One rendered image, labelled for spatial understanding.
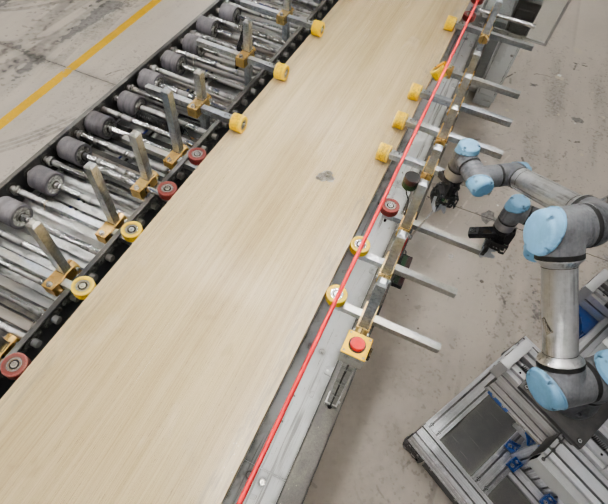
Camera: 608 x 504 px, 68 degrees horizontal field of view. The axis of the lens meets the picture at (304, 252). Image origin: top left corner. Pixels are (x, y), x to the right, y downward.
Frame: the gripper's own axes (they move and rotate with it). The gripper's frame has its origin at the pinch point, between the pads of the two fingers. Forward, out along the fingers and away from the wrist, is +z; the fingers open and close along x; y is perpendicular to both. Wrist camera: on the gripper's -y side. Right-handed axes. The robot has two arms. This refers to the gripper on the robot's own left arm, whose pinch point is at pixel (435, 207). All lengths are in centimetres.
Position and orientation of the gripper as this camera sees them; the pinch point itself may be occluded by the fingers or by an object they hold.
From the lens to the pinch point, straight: 187.7
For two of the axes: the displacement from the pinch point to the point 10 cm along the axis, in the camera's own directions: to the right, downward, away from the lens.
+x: 9.9, 1.1, 0.2
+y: -0.8, 8.2, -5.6
